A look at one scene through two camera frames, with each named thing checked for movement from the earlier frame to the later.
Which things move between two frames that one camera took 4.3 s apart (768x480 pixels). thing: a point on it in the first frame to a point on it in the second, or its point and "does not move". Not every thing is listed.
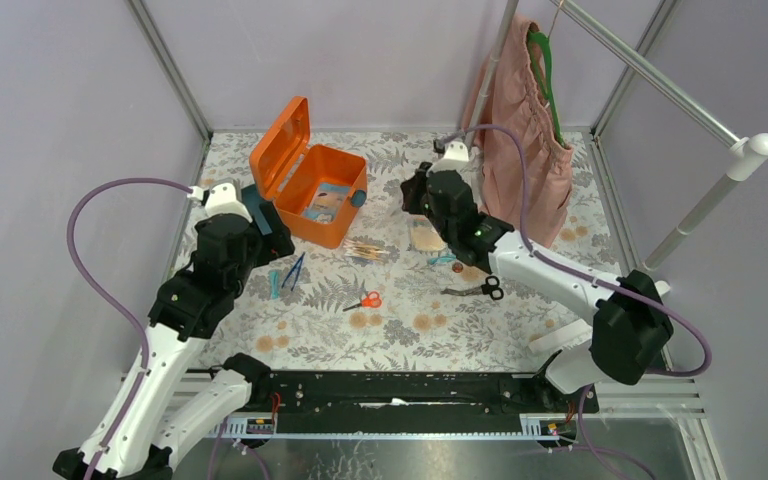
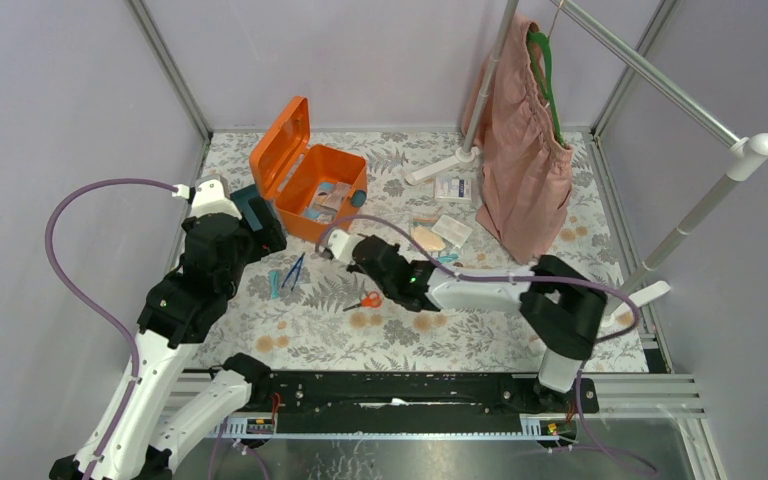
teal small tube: x=274 y=283 does not move
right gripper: x=412 y=188 to x=355 y=267
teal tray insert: x=252 y=201 does not move
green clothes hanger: x=549 y=98 does not move
